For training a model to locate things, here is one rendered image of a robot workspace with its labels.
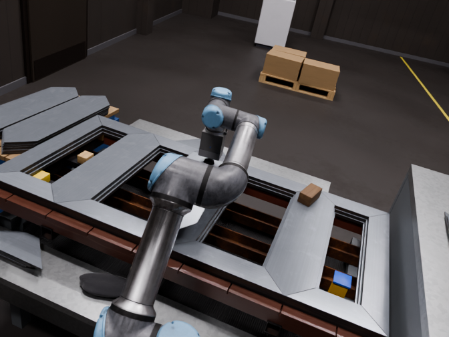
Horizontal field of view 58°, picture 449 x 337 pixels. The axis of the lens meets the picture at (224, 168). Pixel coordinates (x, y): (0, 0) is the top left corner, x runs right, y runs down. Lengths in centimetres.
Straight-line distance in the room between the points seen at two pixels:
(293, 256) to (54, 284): 85
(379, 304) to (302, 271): 27
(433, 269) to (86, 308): 112
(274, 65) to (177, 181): 519
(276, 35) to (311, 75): 237
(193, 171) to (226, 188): 10
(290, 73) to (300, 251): 475
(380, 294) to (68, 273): 110
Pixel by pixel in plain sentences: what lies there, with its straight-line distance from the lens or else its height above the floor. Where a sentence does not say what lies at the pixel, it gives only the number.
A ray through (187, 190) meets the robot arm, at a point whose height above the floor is 125.
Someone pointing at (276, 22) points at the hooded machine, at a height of 52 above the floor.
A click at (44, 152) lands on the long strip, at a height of 86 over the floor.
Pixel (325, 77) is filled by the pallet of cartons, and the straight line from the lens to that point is 612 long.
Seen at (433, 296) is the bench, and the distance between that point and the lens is 135.
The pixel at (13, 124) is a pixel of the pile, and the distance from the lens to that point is 225.
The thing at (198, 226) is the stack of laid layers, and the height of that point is 86.
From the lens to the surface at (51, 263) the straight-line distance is 166.
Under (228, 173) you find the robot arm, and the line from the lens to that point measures 108.
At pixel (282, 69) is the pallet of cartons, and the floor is 26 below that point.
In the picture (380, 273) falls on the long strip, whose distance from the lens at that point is 165.
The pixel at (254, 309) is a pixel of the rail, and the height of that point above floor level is 80.
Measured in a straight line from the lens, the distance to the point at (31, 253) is 165.
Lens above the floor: 183
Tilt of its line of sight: 30 degrees down
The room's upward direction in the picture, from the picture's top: 12 degrees clockwise
